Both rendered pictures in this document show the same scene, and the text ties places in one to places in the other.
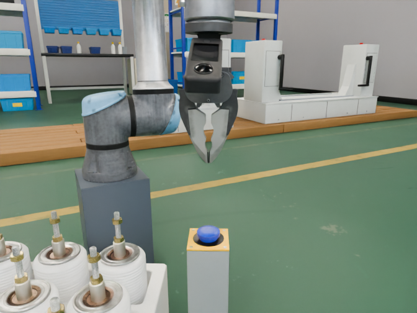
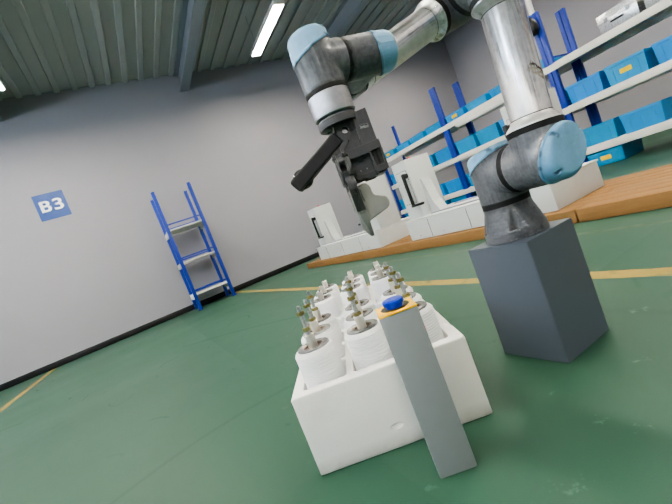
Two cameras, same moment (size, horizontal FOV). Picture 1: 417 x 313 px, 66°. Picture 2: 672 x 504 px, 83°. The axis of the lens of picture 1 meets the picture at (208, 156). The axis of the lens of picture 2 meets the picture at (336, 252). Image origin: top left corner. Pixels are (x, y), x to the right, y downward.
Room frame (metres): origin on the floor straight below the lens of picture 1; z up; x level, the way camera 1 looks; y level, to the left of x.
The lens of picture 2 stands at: (0.43, -0.68, 0.49)
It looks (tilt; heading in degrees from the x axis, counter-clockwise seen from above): 4 degrees down; 90
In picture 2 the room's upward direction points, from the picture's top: 21 degrees counter-clockwise
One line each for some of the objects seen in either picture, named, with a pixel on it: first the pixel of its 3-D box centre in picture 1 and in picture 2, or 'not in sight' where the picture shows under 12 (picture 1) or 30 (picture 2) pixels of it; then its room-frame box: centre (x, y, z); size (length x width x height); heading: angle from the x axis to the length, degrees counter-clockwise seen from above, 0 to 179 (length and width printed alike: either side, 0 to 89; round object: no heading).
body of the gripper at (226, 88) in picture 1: (208, 66); (353, 150); (0.52, 0.00, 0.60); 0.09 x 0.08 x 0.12; 179
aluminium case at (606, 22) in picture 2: not in sight; (626, 14); (4.09, 3.37, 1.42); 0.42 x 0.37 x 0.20; 24
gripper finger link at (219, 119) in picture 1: (218, 133); (373, 207); (0.52, -0.02, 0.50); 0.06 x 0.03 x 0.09; 179
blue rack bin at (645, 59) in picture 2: not in sight; (636, 65); (4.09, 3.44, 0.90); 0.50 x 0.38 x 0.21; 27
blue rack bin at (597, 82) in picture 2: not in sight; (595, 85); (3.91, 3.83, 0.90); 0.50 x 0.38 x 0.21; 27
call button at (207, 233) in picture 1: (208, 235); (393, 303); (0.49, 0.00, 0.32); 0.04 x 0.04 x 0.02
